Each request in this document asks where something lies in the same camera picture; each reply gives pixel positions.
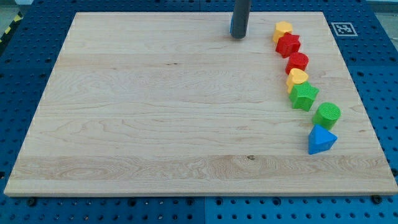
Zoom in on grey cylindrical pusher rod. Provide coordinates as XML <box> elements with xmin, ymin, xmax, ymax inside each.
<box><xmin>231</xmin><ymin>0</ymin><xmax>251</xmax><ymax>39</ymax></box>

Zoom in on blue cube block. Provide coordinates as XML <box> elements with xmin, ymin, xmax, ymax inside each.
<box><xmin>229</xmin><ymin>16</ymin><xmax>233</xmax><ymax>35</ymax></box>

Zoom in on yellow hexagon block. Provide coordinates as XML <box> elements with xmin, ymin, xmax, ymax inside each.
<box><xmin>272</xmin><ymin>21</ymin><xmax>293</xmax><ymax>44</ymax></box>

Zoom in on red star block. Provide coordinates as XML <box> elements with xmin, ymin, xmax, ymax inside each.
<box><xmin>275</xmin><ymin>33</ymin><xmax>301</xmax><ymax>58</ymax></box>

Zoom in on red cylinder block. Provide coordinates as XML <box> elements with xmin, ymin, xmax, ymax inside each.
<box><xmin>285</xmin><ymin>52</ymin><xmax>309</xmax><ymax>75</ymax></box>

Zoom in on yellow heart block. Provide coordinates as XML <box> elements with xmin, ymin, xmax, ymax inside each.
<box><xmin>286</xmin><ymin>68</ymin><xmax>308</xmax><ymax>93</ymax></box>

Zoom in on white fiducial marker tag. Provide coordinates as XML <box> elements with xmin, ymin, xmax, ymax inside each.
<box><xmin>331</xmin><ymin>22</ymin><xmax>358</xmax><ymax>37</ymax></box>

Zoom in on green star block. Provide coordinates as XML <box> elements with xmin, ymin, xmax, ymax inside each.
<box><xmin>289</xmin><ymin>82</ymin><xmax>320</xmax><ymax>111</ymax></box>

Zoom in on wooden board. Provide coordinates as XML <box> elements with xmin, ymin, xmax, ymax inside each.
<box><xmin>4</xmin><ymin>12</ymin><xmax>397</xmax><ymax>197</ymax></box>

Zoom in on green cylinder block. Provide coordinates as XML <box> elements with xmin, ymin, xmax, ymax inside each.
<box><xmin>312</xmin><ymin>102</ymin><xmax>341</xmax><ymax>130</ymax></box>

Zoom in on blue triangle block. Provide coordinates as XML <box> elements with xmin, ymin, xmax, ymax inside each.
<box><xmin>308</xmin><ymin>124</ymin><xmax>338</xmax><ymax>155</ymax></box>

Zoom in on yellow black hazard tape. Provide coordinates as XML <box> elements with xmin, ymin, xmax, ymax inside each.
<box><xmin>1</xmin><ymin>11</ymin><xmax>24</xmax><ymax>44</ymax></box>

